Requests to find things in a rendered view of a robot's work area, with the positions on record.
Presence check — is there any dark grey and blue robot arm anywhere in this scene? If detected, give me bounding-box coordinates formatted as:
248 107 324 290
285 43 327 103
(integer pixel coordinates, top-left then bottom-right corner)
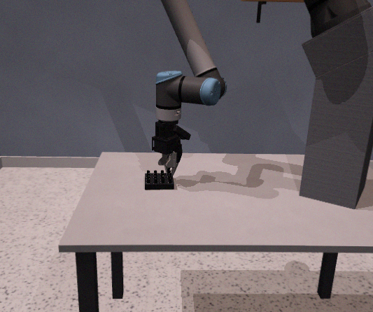
155 0 372 122

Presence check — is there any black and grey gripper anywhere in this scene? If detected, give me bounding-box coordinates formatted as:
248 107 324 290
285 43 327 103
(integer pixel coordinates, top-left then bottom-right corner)
152 120 183 176

